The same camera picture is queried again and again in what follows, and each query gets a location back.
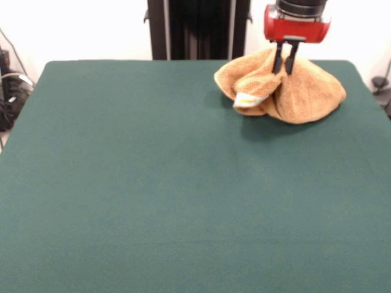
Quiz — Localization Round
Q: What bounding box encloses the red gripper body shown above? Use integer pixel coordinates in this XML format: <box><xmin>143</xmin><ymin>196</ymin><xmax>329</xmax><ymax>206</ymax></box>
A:
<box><xmin>263</xmin><ymin>4</ymin><xmax>332</xmax><ymax>45</ymax></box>

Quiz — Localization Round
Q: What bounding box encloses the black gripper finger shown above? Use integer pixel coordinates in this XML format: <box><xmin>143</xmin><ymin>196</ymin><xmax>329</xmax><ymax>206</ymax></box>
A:
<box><xmin>272</xmin><ymin>41</ymin><xmax>285</xmax><ymax>74</ymax></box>
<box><xmin>285</xmin><ymin>42</ymin><xmax>299</xmax><ymax>76</ymax></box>

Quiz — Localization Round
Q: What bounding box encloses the orange terry towel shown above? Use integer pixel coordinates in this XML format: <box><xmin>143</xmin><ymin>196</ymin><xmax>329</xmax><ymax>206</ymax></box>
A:
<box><xmin>213</xmin><ymin>48</ymin><xmax>348</xmax><ymax>125</ymax></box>

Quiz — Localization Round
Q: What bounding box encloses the black power strip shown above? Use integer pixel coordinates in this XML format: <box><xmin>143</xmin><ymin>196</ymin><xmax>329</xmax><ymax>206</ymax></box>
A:
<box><xmin>371</xmin><ymin>76</ymin><xmax>391</xmax><ymax>120</ymax></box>

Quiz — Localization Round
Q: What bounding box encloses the dark green table cloth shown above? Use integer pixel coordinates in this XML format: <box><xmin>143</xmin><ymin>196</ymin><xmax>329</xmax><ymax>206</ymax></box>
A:
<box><xmin>0</xmin><ymin>59</ymin><xmax>391</xmax><ymax>293</ymax></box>

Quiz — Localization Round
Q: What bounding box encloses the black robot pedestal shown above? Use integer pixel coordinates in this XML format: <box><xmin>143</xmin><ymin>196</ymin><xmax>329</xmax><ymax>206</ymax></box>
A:
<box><xmin>142</xmin><ymin>0</ymin><xmax>254</xmax><ymax>60</ymax></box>

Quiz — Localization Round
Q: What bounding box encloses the black cable bundle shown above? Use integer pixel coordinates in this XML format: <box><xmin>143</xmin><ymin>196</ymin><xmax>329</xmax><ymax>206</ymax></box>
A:
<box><xmin>0</xmin><ymin>27</ymin><xmax>35</xmax><ymax>132</ymax></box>

